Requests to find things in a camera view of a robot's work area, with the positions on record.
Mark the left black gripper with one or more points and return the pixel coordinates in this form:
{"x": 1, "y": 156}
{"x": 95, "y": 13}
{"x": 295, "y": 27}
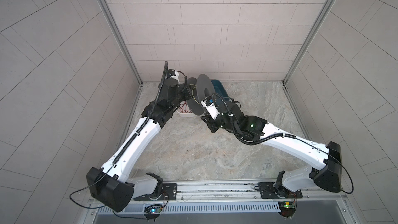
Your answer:
{"x": 183, "y": 88}

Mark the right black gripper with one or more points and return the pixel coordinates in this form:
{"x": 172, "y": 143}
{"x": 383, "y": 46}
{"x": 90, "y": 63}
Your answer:
{"x": 210, "y": 122}

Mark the dark grey cable spool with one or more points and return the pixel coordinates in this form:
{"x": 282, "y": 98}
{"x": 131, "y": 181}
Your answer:
{"x": 200, "y": 88}

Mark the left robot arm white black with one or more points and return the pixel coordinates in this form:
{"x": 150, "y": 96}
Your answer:
{"x": 109, "y": 184}

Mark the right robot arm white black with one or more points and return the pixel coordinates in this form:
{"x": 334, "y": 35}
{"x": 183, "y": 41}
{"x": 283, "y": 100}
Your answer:
{"x": 324, "y": 163}

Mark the white oval tray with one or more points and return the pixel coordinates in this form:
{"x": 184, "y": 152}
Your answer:
{"x": 184, "y": 110}

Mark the teal oval tray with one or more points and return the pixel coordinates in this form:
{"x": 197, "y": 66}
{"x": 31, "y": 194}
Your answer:
{"x": 219, "y": 89}

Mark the right circuit board with LED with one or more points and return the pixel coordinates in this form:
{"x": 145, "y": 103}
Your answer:
{"x": 287, "y": 209}

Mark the circuit board with led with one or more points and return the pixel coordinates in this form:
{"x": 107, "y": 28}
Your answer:
{"x": 154, "y": 209}
{"x": 287, "y": 209}

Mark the left circuit board with LED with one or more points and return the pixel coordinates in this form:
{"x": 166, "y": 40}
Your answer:
{"x": 154, "y": 209}

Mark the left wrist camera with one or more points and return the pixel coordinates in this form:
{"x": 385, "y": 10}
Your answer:
{"x": 173, "y": 74}

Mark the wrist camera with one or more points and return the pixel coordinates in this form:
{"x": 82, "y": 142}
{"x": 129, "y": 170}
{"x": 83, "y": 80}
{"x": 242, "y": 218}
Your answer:
{"x": 173, "y": 74}
{"x": 209, "y": 104}

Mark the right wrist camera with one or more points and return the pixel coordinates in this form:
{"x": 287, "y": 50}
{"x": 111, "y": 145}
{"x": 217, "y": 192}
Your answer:
{"x": 209, "y": 104}

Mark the aluminium mounting rail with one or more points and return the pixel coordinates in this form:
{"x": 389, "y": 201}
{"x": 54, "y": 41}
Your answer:
{"x": 238, "y": 191}

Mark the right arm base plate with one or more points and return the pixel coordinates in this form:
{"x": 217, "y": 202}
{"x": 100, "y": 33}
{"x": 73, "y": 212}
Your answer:
{"x": 274, "y": 190}

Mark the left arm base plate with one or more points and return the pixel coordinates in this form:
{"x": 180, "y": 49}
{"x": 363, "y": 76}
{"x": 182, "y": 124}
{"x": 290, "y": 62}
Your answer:
{"x": 163, "y": 191}

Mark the perforated cable duct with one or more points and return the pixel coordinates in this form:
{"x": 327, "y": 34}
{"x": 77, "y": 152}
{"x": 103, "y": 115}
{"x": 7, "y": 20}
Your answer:
{"x": 137, "y": 208}

